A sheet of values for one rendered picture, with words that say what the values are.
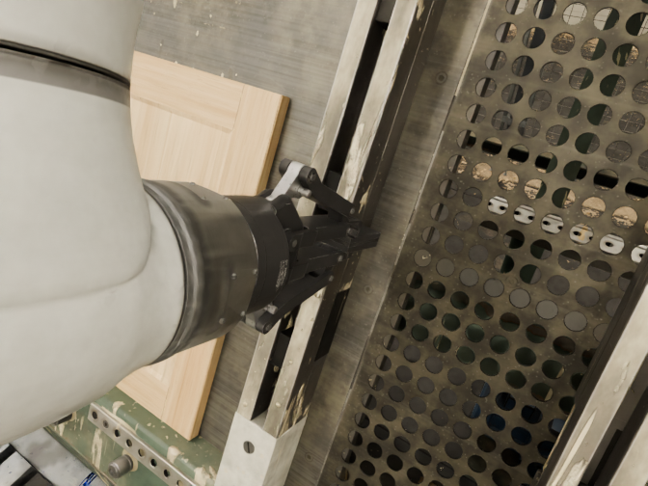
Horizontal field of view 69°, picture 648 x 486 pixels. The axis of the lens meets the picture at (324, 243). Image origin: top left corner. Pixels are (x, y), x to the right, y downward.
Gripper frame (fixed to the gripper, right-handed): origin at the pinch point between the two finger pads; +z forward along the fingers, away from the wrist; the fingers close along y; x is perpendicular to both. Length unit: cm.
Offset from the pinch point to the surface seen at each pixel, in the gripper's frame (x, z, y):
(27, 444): 47, 4, -57
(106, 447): 28, 3, -45
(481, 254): 12, 191, -28
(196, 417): 16.4, 6.7, -33.9
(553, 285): -21, 189, -29
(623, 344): -23.7, 1.6, 0.1
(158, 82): 36.2, 6.3, 7.7
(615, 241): -24, 51, 5
